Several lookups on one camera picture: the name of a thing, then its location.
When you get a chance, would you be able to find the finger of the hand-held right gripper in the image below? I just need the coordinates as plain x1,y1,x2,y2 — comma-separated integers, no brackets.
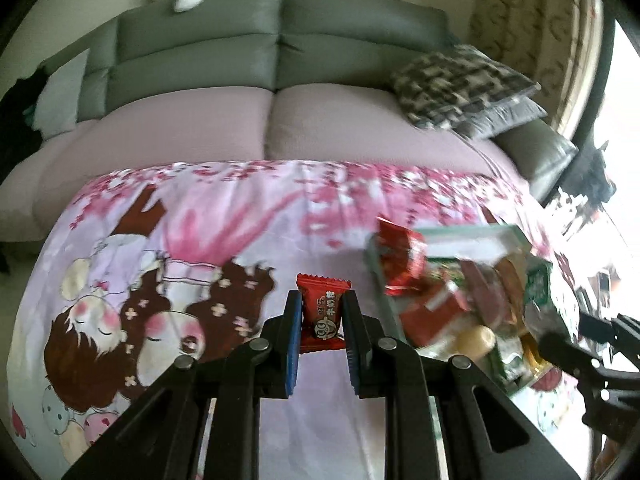
542,332,618,386
577,310,640,348

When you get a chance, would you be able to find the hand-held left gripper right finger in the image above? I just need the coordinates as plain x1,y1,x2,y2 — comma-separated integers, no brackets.
342,290,583,480

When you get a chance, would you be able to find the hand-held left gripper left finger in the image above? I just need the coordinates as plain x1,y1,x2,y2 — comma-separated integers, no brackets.
60,290,305,480

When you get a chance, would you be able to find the large yellow snack packet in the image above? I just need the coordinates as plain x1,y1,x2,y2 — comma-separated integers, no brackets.
522,349,547,377

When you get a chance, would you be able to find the small red candy packet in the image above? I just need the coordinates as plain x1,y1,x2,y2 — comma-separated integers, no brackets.
296,273,352,353

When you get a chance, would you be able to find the round green biscuit packet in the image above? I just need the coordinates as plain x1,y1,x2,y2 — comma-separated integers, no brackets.
490,344,531,393

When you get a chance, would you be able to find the red and white snack packet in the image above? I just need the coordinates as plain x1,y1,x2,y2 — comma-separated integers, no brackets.
397,280,473,348

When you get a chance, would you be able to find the beige snack packet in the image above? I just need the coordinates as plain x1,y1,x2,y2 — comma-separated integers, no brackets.
500,255,528,333

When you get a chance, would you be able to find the pale jelly cup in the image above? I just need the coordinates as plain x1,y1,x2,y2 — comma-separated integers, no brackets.
452,325,496,361

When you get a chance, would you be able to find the pink snack packet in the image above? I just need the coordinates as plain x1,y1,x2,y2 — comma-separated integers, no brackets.
460,259,506,328

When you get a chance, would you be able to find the small green snack packet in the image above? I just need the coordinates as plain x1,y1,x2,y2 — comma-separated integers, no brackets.
429,259,462,282

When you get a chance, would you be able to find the shallow teal cardboard box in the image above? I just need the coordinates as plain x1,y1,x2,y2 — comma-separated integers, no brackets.
364,224,556,396

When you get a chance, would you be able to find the printed blanket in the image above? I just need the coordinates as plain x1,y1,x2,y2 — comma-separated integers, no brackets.
10,159,571,480

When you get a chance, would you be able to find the grey cushion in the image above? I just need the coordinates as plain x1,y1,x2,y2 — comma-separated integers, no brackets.
452,95,548,141

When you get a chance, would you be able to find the pink sofa cover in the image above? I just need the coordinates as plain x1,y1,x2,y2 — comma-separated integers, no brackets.
0,82,531,243

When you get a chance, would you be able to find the black and white patterned cushion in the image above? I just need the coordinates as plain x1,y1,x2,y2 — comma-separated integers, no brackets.
390,44,543,128

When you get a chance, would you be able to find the grey sofa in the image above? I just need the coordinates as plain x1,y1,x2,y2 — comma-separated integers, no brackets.
37,0,581,201

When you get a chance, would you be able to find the patterned beige curtain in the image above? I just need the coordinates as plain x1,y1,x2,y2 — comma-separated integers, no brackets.
467,0,606,138

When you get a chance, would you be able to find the light blue pillow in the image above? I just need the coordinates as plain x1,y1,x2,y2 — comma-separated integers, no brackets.
32,49,91,138

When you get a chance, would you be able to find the dark clothing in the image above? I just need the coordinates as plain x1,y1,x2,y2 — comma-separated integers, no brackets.
0,67,48,181

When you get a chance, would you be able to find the black window frame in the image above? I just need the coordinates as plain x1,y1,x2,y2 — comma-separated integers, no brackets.
565,5,617,201

